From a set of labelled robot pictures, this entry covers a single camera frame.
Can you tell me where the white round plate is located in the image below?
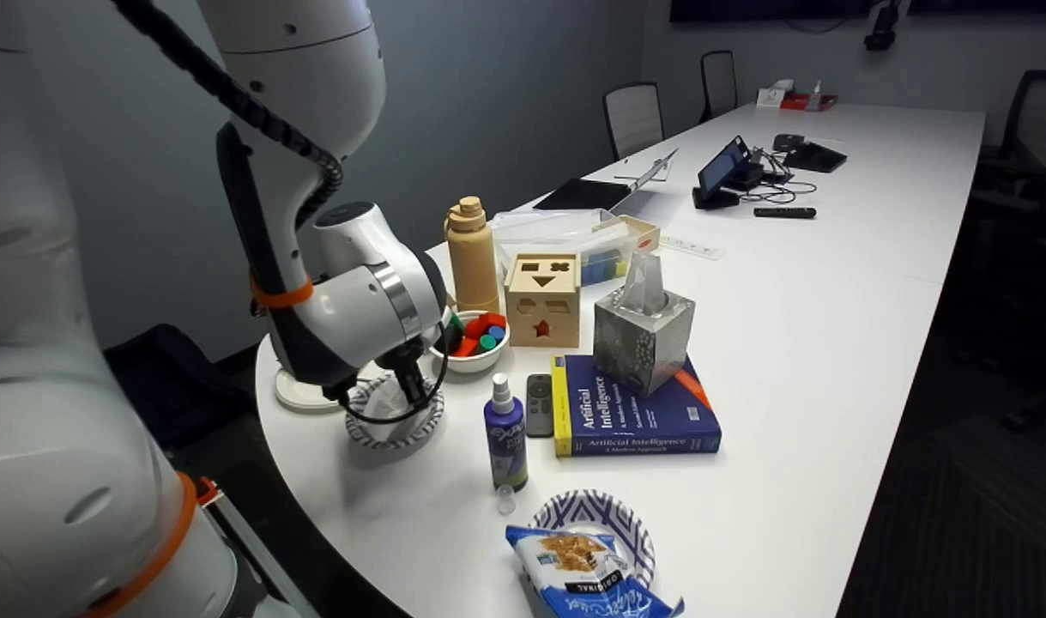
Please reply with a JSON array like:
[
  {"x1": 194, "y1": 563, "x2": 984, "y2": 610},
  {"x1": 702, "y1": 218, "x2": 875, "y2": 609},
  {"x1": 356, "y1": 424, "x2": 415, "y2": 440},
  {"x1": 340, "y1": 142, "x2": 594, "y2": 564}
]
[{"x1": 274, "y1": 367, "x2": 345, "y2": 414}]

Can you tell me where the grey mesh office chair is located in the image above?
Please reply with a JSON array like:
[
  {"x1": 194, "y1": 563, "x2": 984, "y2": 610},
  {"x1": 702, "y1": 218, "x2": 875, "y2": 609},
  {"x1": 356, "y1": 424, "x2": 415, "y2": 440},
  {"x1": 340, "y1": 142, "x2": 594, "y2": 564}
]
[
  {"x1": 602, "y1": 82, "x2": 667, "y2": 162},
  {"x1": 698, "y1": 50, "x2": 740, "y2": 126}
]

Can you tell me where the tan water bottle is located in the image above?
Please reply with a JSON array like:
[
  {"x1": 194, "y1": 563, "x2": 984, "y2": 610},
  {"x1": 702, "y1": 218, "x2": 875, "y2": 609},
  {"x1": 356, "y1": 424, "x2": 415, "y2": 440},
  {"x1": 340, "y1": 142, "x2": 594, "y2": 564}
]
[{"x1": 444, "y1": 196, "x2": 501, "y2": 315}]

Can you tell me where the clear plastic container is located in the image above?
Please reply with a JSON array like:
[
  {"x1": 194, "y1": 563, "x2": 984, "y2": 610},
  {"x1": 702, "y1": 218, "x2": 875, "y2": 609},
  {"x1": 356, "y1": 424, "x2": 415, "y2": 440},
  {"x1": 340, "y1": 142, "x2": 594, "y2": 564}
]
[{"x1": 488, "y1": 209, "x2": 637, "y2": 289}]

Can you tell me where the black cable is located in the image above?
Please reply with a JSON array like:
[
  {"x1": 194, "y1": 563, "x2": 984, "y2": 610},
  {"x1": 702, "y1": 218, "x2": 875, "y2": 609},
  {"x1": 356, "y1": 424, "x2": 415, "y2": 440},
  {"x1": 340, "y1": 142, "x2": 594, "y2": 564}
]
[{"x1": 737, "y1": 174, "x2": 819, "y2": 207}]

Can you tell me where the heap of coloured blocks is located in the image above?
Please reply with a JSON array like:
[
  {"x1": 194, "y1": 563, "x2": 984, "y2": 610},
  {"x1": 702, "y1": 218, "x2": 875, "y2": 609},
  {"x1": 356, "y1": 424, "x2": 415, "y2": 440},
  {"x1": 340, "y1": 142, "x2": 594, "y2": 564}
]
[{"x1": 441, "y1": 312, "x2": 507, "y2": 358}]

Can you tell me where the silver patterned tissue box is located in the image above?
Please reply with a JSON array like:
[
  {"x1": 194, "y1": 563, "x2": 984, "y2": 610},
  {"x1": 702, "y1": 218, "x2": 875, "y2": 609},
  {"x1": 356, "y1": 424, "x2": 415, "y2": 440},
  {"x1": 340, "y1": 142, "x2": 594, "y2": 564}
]
[{"x1": 593, "y1": 288, "x2": 696, "y2": 398}]

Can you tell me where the white flat strip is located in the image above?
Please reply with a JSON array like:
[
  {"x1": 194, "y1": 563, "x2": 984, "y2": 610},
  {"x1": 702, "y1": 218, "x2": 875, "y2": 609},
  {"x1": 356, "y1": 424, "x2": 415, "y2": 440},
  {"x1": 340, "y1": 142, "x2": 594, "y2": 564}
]
[{"x1": 659, "y1": 233, "x2": 726, "y2": 261}]

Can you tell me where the purple spray bottle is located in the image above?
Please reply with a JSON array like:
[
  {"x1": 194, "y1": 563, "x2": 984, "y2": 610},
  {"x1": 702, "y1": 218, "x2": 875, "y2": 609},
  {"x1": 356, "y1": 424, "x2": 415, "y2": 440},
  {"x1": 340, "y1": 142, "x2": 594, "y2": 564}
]
[{"x1": 484, "y1": 373, "x2": 529, "y2": 493}]

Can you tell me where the black desk device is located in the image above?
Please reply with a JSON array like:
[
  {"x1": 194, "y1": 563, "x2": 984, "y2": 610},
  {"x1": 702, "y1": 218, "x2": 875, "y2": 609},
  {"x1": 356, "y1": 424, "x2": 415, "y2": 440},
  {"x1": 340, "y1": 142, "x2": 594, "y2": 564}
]
[{"x1": 729, "y1": 146, "x2": 795, "y2": 191}]

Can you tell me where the patterned paper plate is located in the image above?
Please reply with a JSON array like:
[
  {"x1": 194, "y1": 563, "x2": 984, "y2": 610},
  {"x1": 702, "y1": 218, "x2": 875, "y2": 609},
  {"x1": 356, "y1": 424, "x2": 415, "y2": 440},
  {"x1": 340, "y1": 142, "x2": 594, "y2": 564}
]
[{"x1": 529, "y1": 489, "x2": 657, "y2": 593}]

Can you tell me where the row of dark office chairs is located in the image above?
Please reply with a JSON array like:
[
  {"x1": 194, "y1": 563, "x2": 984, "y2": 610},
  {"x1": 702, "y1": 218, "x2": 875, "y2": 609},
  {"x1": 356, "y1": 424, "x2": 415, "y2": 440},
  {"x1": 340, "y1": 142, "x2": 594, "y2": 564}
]
[{"x1": 952, "y1": 69, "x2": 1046, "y2": 430}]

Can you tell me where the wooden tray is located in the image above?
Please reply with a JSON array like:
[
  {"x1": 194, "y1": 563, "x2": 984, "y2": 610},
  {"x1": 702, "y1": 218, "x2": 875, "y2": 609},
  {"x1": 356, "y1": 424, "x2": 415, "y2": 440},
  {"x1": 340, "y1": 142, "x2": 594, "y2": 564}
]
[{"x1": 602, "y1": 215, "x2": 662, "y2": 256}]

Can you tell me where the blue snack bag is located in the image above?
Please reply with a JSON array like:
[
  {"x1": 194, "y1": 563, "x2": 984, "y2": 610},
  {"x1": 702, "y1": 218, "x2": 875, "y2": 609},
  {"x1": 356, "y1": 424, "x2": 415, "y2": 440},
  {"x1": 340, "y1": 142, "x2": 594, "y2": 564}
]
[{"x1": 505, "y1": 524, "x2": 686, "y2": 618}]

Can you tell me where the white paper towel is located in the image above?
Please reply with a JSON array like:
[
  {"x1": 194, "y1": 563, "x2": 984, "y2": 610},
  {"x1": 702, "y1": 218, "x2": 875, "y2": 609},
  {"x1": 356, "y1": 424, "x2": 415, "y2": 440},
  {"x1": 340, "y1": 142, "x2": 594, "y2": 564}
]
[{"x1": 371, "y1": 378, "x2": 417, "y2": 443}]

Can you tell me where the small grey remote control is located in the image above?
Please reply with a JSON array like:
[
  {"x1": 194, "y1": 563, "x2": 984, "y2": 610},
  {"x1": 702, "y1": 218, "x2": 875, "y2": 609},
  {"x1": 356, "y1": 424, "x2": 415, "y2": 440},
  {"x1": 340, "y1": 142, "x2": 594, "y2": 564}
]
[{"x1": 525, "y1": 373, "x2": 555, "y2": 439}]

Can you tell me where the tablet on black stand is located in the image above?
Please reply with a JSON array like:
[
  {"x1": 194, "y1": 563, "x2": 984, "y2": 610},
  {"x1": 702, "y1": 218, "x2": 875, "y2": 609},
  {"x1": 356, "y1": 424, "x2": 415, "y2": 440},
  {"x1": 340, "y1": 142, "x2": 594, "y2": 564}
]
[{"x1": 692, "y1": 136, "x2": 755, "y2": 211}]

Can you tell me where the white bowl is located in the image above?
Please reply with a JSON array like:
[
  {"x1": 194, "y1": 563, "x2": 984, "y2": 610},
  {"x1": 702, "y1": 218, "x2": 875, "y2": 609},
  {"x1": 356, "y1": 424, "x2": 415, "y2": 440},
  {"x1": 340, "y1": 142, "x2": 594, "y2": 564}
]
[{"x1": 428, "y1": 309, "x2": 511, "y2": 374}]

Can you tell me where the white tissue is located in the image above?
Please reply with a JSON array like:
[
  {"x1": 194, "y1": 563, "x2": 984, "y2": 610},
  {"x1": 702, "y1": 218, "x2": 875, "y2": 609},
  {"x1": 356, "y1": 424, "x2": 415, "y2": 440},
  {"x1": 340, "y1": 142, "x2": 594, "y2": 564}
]
[{"x1": 620, "y1": 250, "x2": 667, "y2": 315}]

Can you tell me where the black flat device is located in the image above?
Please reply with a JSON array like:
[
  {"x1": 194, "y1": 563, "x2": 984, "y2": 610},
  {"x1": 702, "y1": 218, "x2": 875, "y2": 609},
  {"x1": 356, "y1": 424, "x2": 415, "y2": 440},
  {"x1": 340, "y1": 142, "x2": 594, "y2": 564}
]
[{"x1": 784, "y1": 142, "x2": 849, "y2": 174}]

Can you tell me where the wooden shape sorter box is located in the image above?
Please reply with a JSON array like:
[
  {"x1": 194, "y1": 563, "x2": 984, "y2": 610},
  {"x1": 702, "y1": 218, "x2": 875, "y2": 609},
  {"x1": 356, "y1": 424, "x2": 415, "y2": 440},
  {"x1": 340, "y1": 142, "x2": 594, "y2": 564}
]
[{"x1": 504, "y1": 253, "x2": 582, "y2": 349}]

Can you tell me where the open laptop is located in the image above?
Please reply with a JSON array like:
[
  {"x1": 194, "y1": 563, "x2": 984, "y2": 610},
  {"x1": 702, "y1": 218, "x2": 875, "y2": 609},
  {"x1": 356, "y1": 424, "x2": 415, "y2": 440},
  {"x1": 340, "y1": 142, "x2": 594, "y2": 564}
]
[{"x1": 533, "y1": 148, "x2": 680, "y2": 214}]

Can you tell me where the camera on mount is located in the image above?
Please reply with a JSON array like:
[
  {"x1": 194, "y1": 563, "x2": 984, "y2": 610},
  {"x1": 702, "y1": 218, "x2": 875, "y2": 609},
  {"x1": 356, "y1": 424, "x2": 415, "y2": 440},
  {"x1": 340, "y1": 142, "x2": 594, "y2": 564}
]
[{"x1": 863, "y1": 0, "x2": 903, "y2": 52}]

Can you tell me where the blue hardcover book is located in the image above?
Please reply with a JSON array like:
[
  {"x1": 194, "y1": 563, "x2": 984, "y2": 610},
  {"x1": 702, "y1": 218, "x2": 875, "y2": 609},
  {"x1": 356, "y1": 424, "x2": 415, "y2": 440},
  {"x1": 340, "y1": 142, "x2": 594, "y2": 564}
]
[{"x1": 551, "y1": 354, "x2": 723, "y2": 458}]

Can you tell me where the patterned paper bowl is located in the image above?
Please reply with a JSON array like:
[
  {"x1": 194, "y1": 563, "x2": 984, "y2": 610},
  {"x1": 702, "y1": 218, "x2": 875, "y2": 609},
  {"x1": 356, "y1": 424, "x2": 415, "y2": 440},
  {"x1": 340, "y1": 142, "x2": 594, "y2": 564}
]
[{"x1": 345, "y1": 373, "x2": 446, "y2": 451}]

